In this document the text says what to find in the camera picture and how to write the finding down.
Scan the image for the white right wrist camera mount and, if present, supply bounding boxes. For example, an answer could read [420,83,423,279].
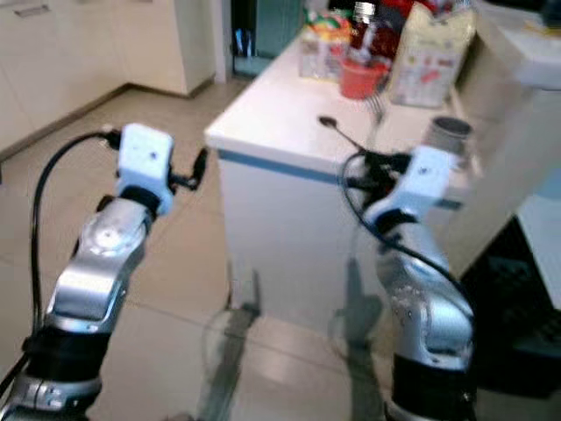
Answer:
[366,145,462,220]

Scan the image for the metal fork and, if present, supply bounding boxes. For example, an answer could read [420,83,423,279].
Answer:
[363,89,392,125]

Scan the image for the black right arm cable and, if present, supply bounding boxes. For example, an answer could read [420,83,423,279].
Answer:
[338,151,478,317]

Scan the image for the clear colourful snack bag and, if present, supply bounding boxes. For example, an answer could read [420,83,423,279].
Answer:
[297,10,352,82]

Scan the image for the cream kitchen cabinets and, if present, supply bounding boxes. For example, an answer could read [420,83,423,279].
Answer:
[0,0,217,161]

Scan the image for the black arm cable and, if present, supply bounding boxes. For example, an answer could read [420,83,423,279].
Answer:
[0,129,124,396]
[338,151,478,317]

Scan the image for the steel cup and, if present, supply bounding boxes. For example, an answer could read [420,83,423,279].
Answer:
[424,116,475,166]

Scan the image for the pale yellow food bag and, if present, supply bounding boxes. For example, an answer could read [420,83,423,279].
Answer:
[387,7,479,110]

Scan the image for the black plastic crate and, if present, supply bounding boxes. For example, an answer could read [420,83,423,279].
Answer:
[461,216,561,400]

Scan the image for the black spoon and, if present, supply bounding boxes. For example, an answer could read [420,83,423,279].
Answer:
[317,114,371,155]

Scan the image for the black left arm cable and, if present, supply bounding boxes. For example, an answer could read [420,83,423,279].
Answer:
[0,129,124,396]

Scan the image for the red plastic bowl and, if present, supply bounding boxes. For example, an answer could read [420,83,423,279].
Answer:
[338,56,392,101]

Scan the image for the white kitchen island table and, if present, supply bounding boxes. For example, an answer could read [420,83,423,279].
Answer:
[203,26,527,345]

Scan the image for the dark red bottle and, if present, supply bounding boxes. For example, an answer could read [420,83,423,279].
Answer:
[350,0,408,64]

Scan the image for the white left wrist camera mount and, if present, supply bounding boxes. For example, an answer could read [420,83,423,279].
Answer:
[117,123,176,214]

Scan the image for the white counter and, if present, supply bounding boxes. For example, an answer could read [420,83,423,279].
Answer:
[472,0,561,310]

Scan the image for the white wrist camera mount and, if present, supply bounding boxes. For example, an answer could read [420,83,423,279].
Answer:
[366,145,462,220]
[117,123,176,214]

